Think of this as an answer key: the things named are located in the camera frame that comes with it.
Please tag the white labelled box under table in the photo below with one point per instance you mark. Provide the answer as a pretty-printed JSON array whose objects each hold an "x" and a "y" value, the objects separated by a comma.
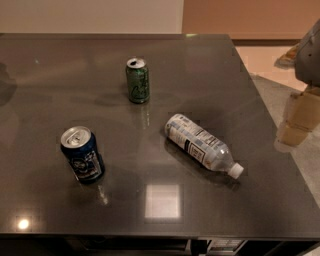
[{"x": 225, "y": 247}]

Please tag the clear plastic water bottle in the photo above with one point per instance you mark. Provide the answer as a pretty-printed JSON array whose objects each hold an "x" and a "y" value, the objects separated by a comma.
[{"x": 207, "y": 149}]

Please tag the green soda can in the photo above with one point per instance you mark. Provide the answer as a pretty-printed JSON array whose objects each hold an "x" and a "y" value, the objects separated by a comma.
[{"x": 137, "y": 75}]

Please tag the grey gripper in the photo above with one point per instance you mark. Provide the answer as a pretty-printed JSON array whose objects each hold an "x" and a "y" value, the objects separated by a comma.
[{"x": 310, "y": 61}]

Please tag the blue soda can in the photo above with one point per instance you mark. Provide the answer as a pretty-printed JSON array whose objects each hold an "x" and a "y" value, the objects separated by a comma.
[{"x": 79, "y": 146}]

